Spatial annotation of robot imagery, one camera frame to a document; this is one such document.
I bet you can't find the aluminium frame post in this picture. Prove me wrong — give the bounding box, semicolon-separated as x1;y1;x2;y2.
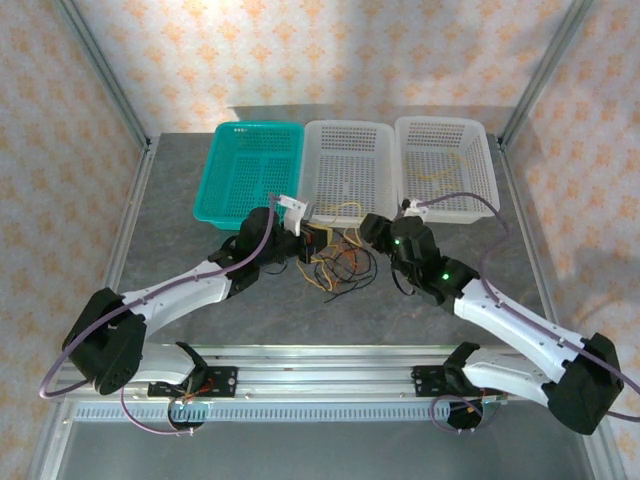
52;0;154;154
497;0;596;151

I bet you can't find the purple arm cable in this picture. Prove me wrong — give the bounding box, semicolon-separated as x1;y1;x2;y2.
409;193;640;436
38;193;277;437

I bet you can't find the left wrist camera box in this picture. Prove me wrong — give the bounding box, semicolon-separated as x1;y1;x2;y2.
277;193;314;236

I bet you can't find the grey slotted cable duct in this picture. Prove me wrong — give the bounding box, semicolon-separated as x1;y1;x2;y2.
73;402;506;423

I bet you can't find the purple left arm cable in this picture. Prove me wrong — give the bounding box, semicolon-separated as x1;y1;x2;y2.
38;193;277;437

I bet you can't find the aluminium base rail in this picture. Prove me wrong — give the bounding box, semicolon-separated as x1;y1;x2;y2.
53;343;601;404

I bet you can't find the aluminium table edge rail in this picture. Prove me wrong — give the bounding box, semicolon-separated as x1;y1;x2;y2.
89;134;161;361
492;133;571;360

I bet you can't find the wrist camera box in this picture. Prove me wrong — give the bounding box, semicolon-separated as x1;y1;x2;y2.
399;198;431;219
277;193;314;236

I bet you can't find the teal plastic basket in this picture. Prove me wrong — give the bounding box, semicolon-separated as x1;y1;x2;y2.
192;121;305;233

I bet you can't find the yellow wire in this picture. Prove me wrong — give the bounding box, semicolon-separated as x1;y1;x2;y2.
403;151;474;199

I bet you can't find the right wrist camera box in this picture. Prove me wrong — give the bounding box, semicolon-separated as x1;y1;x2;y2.
399;198;431;219

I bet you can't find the tangle of coloured wires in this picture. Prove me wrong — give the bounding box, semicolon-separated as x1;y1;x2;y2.
298;200;365;292

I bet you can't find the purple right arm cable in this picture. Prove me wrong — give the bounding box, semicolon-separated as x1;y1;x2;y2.
409;193;640;436

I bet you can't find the white plastic basket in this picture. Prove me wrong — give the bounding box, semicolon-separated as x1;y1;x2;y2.
295;119;397;231
394;115;502;225

